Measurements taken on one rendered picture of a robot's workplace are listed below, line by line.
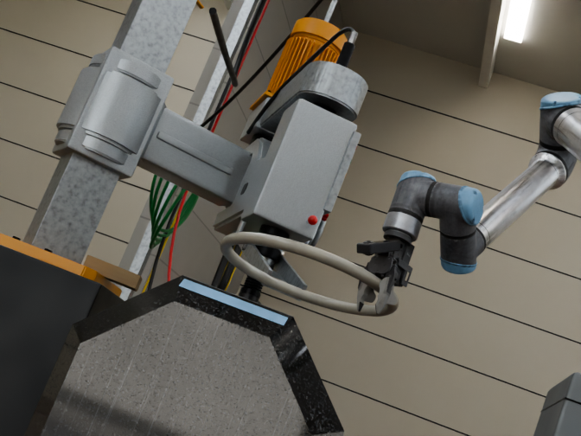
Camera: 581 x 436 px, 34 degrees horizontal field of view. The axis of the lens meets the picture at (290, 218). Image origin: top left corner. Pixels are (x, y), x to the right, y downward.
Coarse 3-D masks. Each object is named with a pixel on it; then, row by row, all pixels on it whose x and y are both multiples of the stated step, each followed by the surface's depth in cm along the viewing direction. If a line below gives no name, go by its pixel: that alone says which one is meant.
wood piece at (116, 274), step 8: (88, 256) 337; (88, 264) 336; (96, 264) 336; (104, 264) 337; (104, 272) 336; (112, 272) 336; (120, 272) 337; (128, 272) 337; (112, 280) 339; (120, 280) 336; (128, 280) 336; (136, 280) 337; (136, 288) 338
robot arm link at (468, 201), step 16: (432, 192) 237; (448, 192) 235; (464, 192) 234; (480, 192) 236; (432, 208) 237; (448, 208) 234; (464, 208) 232; (480, 208) 237; (448, 224) 237; (464, 224) 236
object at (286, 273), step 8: (240, 248) 328; (248, 248) 314; (256, 248) 304; (248, 256) 308; (256, 256) 296; (256, 264) 291; (264, 264) 280; (280, 264) 313; (288, 264) 303; (272, 272) 301; (280, 272) 307; (288, 272) 297; (296, 272) 290; (288, 280) 293; (296, 280) 283; (272, 288) 271; (304, 288) 273
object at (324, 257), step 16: (224, 240) 245; (240, 240) 237; (256, 240) 233; (272, 240) 231; (288, 240) 230; (304, 256) 229; (320, 256) 228; (336, 256) 229; (256, 272) 268; (352, 272) 230; (368, 272) 232; (288, 288) 272; (320, 304) 271; (336, 304) 269; (352, 304) 267
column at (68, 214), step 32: (160, 0) 359; (192, 0) 365; (128, 32) 354; (160, 32) 359; (160, 64) 359; (64, 160) 351; (64, 192) 342; (96, 192) 347; (32, 224) 351; (64, 224) 342; (96, 224) 347; (64, 256) 341
